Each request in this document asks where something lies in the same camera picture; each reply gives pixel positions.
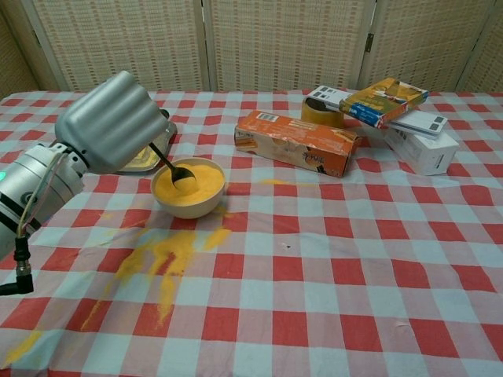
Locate cream bowl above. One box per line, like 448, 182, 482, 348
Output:
150, 156, 227, 220

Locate dark metal spoon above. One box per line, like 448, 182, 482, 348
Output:
147, 141, 198, 189

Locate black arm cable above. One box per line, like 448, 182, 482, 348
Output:
0, 233, 35, 296

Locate bowl of yellow batter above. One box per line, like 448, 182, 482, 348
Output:
153, 162, 225, 206

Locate flat white box grey squares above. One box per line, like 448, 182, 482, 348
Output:
306, 85, 450, 141

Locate long orange carton box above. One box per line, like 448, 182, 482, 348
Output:
233, 109, 363, 178

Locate orange and blue box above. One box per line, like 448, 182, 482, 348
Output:
338, 77, 430, 130

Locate yellow powder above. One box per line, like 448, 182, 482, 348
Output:
80, 227, 233, 331

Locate brown tape roll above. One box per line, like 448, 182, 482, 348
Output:
300, 96, 346, 130

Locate red white checkered tablecloth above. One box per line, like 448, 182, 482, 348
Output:
0, 89, 503, 377

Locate woven bamboo folding screen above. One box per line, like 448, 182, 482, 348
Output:
0, 0, 503, 99

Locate plain white carton box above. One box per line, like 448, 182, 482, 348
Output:
383, 127, 461, 177

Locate rectangular metal tray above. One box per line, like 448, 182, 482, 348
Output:
117, 119, 178, 176

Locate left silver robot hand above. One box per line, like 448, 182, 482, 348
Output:
53, 70, 171, 174

